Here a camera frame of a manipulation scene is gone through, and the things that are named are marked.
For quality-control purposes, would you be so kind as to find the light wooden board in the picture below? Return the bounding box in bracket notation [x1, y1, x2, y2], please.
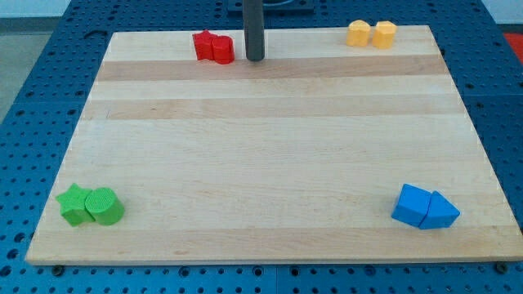
[26, 25, 522, 265]

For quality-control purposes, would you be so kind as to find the red cylinder block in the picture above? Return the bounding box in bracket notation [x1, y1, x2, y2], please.
[212, 36, 235, 65]

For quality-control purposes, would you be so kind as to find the red star block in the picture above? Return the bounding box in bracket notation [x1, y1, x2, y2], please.
[192, 29, 217, 60]

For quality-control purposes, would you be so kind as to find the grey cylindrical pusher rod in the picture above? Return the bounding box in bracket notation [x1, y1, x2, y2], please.
[243, 0, 265, 62]

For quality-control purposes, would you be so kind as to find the blue cube block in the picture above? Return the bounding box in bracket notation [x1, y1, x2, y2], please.
[391, 184, 431, 227]

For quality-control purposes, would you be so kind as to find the yellow hexagon block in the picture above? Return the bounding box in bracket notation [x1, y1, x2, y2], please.
[372, 20, 397, 49]

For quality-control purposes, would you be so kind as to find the green cylinder block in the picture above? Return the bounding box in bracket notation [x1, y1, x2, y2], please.
[85, 187, 125, 225]

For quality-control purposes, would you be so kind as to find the blue triangle block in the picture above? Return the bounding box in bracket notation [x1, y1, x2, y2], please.
[418, 191, 461, 229]

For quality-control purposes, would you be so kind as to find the green star block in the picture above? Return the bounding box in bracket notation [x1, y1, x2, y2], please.
[56, 183, 95, 227]

